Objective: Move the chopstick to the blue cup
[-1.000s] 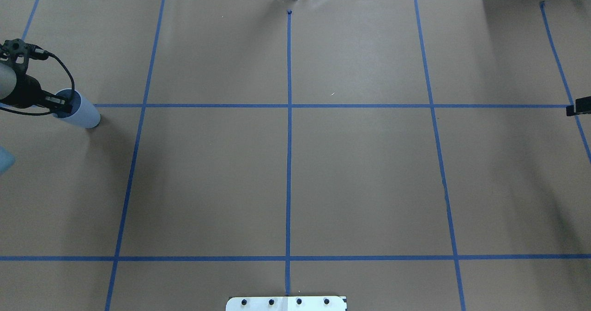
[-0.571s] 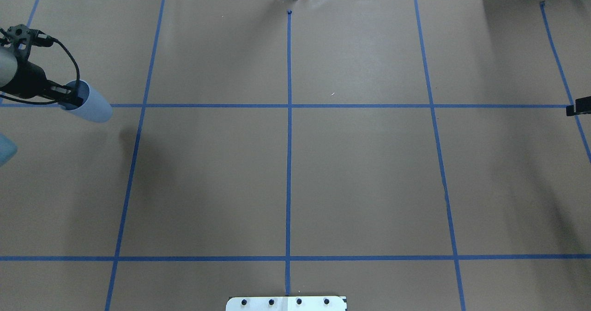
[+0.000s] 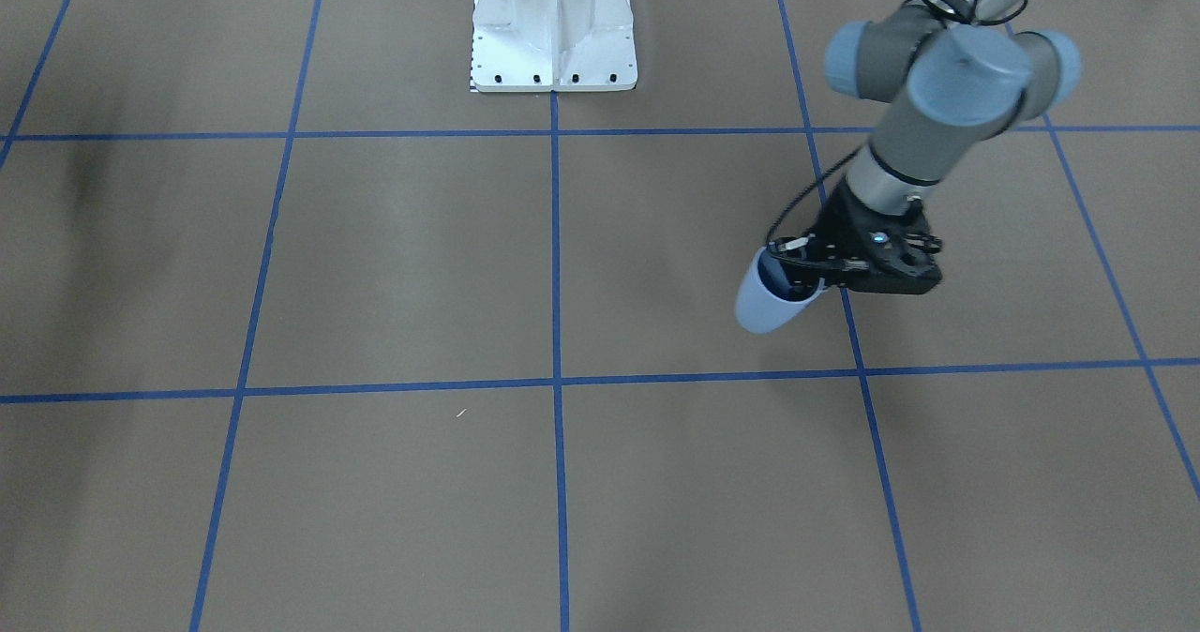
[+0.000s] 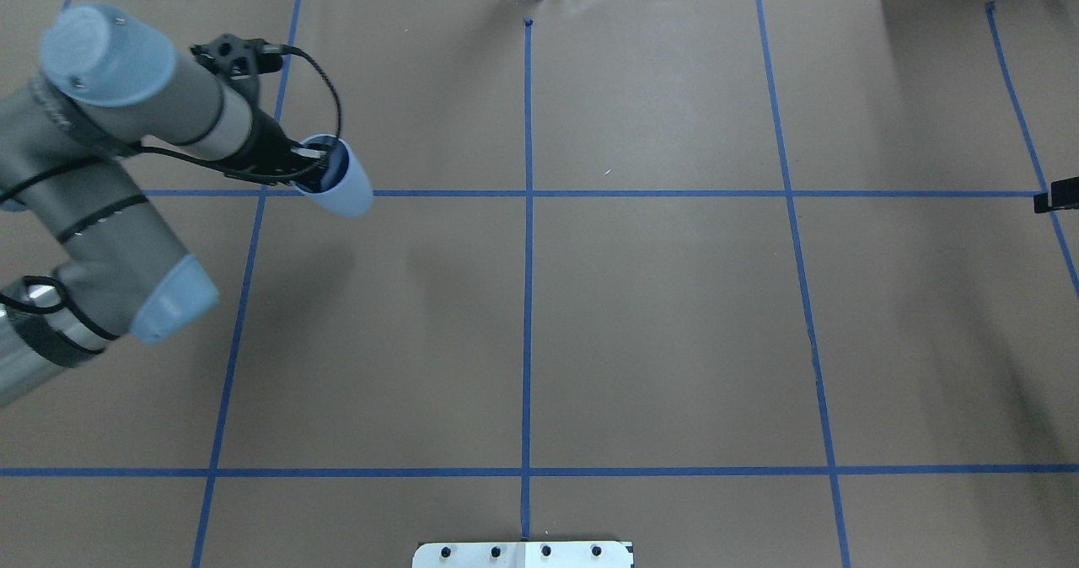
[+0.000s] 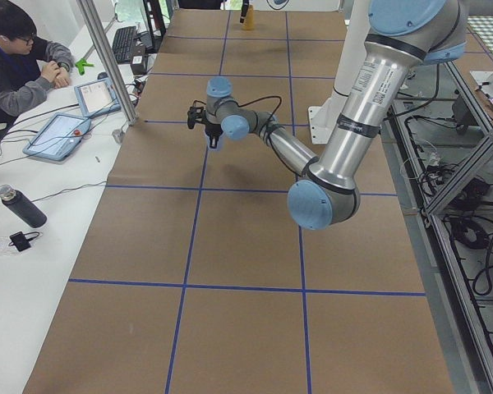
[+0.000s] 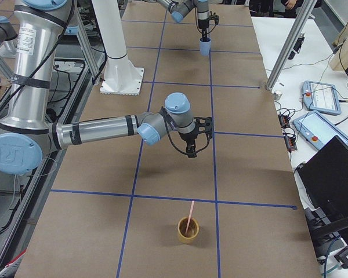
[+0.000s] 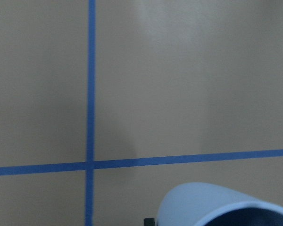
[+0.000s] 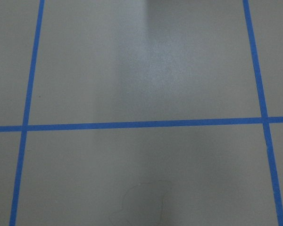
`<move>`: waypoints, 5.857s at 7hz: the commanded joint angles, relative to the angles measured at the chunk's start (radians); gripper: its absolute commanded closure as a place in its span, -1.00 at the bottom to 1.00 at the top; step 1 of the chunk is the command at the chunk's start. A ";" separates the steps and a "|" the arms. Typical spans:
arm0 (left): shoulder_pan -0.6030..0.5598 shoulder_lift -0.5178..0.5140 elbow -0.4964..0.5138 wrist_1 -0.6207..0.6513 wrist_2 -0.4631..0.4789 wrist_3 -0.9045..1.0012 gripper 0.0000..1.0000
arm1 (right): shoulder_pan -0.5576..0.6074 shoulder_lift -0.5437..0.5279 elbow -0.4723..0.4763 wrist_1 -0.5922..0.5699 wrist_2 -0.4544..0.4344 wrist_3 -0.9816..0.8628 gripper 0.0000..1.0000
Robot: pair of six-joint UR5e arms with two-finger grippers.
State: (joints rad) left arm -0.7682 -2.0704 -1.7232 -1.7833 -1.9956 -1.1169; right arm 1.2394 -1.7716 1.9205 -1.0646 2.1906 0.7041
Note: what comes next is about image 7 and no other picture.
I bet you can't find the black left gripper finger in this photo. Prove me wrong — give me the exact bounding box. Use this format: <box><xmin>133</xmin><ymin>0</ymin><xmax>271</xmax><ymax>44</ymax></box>
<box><xmin>143</xmin><ymin>218</ymin><xmax>155</xmax><ymax>226</ymax></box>

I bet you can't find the light blue cup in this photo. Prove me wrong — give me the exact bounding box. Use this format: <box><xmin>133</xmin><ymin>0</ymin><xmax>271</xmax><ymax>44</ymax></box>
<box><xmin>156</xmin><ymin>182</ymin><xmax>283</xmax><ymax>226</ymax></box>

